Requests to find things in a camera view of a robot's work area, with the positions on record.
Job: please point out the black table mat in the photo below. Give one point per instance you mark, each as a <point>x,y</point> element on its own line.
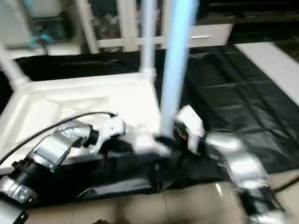
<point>233,88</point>

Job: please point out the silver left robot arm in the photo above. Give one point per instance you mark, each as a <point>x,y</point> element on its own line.
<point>56,147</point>

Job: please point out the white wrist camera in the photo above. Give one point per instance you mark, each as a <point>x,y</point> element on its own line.
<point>190,126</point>
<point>112,129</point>

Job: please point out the white plastic table top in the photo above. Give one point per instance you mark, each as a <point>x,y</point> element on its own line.
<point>60,107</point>

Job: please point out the white drawer unit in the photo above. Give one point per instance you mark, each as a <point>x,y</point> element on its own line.
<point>210,33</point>

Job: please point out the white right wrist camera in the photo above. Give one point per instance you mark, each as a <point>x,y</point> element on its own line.
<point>190,126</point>

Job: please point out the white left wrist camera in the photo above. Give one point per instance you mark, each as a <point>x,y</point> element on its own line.
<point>112,129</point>

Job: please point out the white plastic table leg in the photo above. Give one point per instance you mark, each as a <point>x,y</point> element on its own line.
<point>177,60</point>
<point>147,37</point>
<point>13,70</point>

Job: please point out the white glass door cabinet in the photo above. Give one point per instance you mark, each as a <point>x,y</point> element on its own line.
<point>112,23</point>

